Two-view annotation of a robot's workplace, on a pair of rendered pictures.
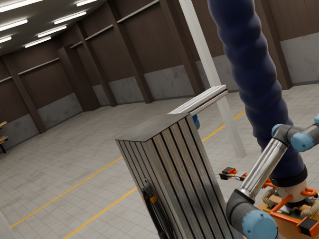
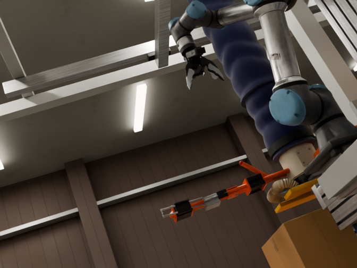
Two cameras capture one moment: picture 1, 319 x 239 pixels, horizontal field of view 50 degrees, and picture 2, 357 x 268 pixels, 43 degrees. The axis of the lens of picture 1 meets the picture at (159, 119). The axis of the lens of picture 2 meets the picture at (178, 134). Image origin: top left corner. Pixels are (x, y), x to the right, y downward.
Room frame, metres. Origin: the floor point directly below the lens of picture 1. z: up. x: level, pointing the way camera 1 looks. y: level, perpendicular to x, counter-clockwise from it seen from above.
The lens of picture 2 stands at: (1.84, 1.52, 0.65)
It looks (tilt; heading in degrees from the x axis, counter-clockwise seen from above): 24 degrees up; 284
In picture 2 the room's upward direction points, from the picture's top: 24 degrees counter-clockwise
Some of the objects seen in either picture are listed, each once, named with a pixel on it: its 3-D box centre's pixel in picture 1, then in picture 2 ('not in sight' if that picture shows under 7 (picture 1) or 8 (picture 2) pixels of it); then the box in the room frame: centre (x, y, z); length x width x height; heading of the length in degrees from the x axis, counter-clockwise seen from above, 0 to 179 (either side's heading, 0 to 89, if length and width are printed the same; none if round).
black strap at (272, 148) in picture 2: (286, 172); (291, 144); (1.88, -0.60, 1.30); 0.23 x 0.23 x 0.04
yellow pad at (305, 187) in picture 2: (287, 210); (320, 178); (1.84, -0.51, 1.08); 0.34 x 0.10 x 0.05; 26
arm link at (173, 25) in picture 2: not in sight; (180, 31); (2.05, -0.09, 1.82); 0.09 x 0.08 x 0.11; 148
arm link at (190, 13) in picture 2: not in sight; (195, 15); (1.95, -0.05, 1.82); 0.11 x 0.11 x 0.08; 58
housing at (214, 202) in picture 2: (240, 176); (211, 201); (2.30, -0.39, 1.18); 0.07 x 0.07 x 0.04; 26
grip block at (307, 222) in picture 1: (309, 227); not in sight; (1.49, -0.50, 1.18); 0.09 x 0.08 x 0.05; 116
